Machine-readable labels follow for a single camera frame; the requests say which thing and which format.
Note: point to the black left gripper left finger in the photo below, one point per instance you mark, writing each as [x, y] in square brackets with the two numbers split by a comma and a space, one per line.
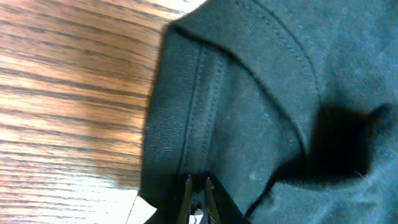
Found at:
[177, 207]

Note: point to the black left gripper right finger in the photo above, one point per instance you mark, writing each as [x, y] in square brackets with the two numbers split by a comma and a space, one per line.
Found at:
[221, 209]

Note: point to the black t-shirt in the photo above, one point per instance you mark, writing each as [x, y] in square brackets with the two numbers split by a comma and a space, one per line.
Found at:
[291, 105]

